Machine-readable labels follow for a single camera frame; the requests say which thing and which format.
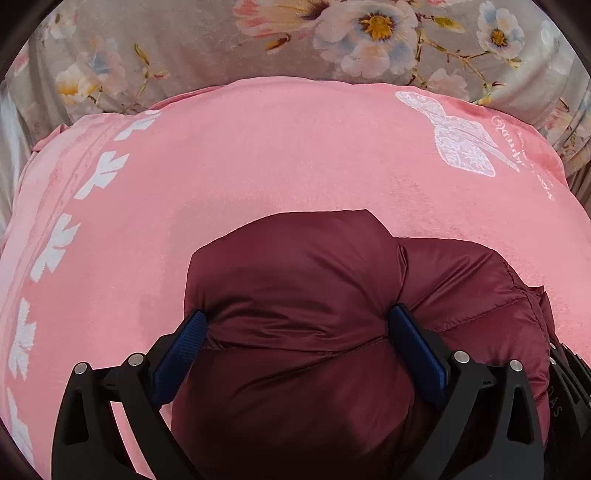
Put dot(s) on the grey floral bed sheet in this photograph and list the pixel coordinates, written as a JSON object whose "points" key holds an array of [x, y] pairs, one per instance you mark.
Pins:
{"points": [[231, 46]]}

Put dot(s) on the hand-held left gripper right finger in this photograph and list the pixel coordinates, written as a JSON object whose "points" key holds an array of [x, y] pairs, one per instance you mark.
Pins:
{"points": [[418, 346]]}

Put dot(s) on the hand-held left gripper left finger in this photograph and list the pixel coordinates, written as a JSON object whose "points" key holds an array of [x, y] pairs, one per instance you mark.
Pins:
{"points": [[184, 350]]}

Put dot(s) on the pink printed blanket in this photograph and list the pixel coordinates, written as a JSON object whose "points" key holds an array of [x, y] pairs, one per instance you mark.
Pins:
{"points": [[277, 152]]}

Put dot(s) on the maroon puffer jacket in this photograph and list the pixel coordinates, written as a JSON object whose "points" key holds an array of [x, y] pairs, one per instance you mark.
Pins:
{"points": [[300, 346]]}

